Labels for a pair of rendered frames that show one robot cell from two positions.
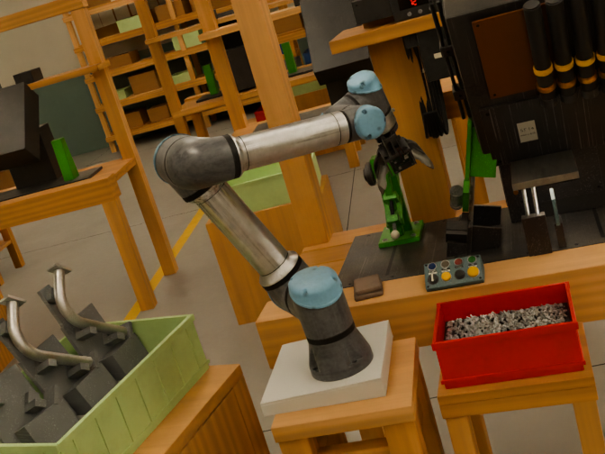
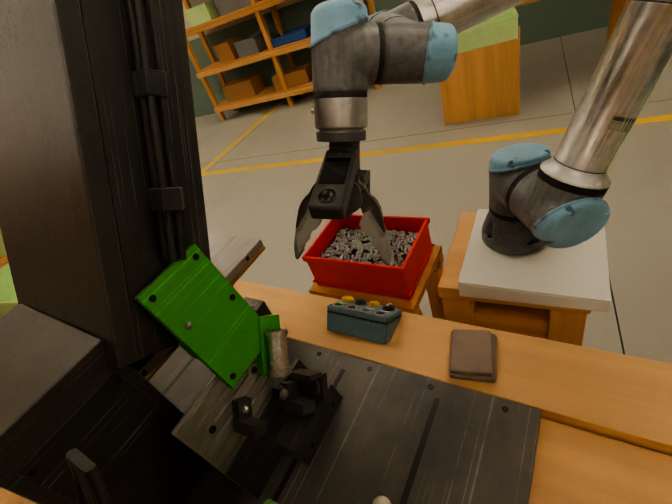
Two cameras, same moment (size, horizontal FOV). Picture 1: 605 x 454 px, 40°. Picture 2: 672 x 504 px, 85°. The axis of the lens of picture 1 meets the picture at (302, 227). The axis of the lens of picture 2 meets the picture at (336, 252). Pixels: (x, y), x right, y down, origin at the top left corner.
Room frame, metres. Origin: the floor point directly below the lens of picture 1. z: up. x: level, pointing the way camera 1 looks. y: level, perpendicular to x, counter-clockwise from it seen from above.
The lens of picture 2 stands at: (2.54, -0.11, 1.53)
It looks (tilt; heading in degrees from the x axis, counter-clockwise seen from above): 36 degrees down; 204
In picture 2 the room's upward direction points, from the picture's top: 22 degrees counter-clockwise
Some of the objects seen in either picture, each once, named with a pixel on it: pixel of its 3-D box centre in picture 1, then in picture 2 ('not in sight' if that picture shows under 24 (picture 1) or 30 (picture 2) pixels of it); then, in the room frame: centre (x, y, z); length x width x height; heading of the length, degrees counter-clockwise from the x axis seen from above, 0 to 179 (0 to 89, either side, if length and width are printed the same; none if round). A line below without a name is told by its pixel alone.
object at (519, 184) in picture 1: (541, 161); (178, 303); (2.13, -0.66, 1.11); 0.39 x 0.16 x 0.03; 162
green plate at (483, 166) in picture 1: (480, 149); (200, 314); (2.21, -0.53, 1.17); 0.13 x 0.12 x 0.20; 72
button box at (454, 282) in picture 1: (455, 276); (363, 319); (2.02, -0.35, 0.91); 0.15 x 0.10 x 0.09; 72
